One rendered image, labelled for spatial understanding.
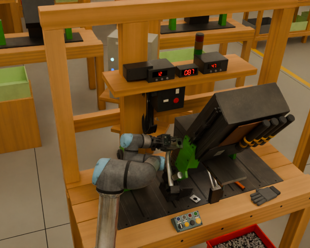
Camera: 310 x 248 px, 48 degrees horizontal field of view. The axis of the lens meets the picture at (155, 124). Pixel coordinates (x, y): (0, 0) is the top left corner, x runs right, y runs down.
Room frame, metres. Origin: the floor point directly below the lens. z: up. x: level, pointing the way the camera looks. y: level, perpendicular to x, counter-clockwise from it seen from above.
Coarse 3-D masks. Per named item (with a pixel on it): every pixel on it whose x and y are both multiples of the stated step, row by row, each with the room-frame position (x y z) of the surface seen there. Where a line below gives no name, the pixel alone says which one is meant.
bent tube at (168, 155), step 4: (176, 140) 1.61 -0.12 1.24; (180, 140) 1.62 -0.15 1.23; (172, 144) 1.63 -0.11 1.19; (176, 144) 1.59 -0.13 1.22; (180, 144) 1.61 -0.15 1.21; (168, 152) 1.65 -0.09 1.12; (168, 156) 1.64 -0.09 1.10; (168, 160) 1.62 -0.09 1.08; (168, 164) 1.60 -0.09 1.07; (168, 168) 1.58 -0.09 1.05; (168, 172) 1.57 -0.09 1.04; (168, 176) 1.55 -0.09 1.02; (168, 180) 1.54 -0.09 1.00; (172, 180) 1.53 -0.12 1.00; (168, 184) 1.52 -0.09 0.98; (172, 184) 1.52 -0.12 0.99
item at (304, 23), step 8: (304, 0) 6.70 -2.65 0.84; (296, 8) 7.18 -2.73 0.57; (296, 16) 7.20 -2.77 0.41; (304, 16) 7.19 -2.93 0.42; (248, 24) 6.56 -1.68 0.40; (256, 24) 6.39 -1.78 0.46; (264, 24) 6.95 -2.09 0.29; (296, 24) 6.71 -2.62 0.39; (304, 24) 6.78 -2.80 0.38; (256, 32) 6.35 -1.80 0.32; (264, 32) 6.47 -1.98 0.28; (296, 32) 6.68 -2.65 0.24; (304, 32) 6.71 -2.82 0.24; (256, 40) 6.32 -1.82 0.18; (304, 40) 6.78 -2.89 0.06
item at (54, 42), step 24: (120, 24) 1.79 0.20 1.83; (144, 24) 1.80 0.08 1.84; (288, 24) 2.18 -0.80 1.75; (48, 48) 1.60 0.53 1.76; (120, 48) 1.79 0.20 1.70; (144, 48) 1.80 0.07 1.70; (48, 72) 1.66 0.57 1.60; (120, 72) 1.80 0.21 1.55; (264, 72) 2.20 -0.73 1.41; (144, 96) 1.80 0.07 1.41; (72, 120) 1.63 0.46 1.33; (120, 120) 1.82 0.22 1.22; (72, 144) 1.62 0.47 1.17; (72, 168) 1.61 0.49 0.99
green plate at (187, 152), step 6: (186, 138) 1.60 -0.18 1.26; (186, 144) 1.58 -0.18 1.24; (192, 144) 1.54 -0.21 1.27; (180, 150) 1.61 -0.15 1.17; (186, 150) 1.56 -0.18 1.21; (192, 150) 1.52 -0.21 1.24; (180, 156) 1.58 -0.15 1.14; (186, 156) 1.54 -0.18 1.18; (192, 156) 1.51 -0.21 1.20; (180, 162) 1.56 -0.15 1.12; (186, 162) 1.52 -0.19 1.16; (192, 162) 1.53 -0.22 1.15; (198, 162) 1.55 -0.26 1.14; (180, 168) 1.54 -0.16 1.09; (186, 168) 1.50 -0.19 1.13
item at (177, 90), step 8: (176, 88) 1.76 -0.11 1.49; (184, 88) 1.78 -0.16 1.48; (152, 96) 1.79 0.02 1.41; (160, 96) 1.73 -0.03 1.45; (168, 96) 1.75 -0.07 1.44; (176, 96) 1.77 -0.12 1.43; (184, 96) 1.79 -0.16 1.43; (152, 104) 1.79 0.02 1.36; (160, 104) 1.73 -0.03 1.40; (168, 104) 1.75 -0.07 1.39; (176, 104) 1.77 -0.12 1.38
